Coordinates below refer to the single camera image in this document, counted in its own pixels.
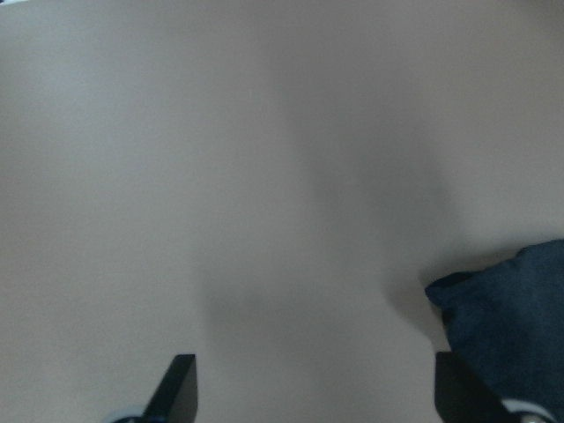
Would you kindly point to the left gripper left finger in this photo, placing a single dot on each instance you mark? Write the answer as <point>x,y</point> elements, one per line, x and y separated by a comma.
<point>175,399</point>

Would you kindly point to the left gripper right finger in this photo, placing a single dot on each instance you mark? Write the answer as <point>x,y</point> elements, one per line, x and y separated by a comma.
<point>460,396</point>

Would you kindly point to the black printed t-shirt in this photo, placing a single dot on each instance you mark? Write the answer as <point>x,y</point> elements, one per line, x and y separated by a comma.
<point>506,323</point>

